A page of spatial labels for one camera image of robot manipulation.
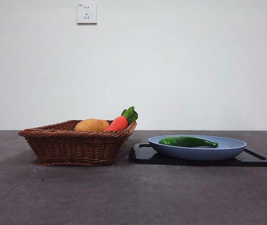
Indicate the light blue round plate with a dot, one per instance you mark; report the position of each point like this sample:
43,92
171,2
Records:
194,153

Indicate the white wall socket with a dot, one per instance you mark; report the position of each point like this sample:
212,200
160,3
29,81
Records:
87,13

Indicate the brown wicker basket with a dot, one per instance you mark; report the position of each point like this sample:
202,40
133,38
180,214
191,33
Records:
77,147

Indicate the yellow-brown potato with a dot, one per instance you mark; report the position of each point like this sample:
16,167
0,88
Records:
91,125

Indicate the orange carrot with green leaves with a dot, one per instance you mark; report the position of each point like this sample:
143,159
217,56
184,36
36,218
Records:
118,123

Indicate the black rectangular tray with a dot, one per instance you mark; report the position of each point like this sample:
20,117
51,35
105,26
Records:
253,160

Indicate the long green pepper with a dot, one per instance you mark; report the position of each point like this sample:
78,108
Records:
185,141

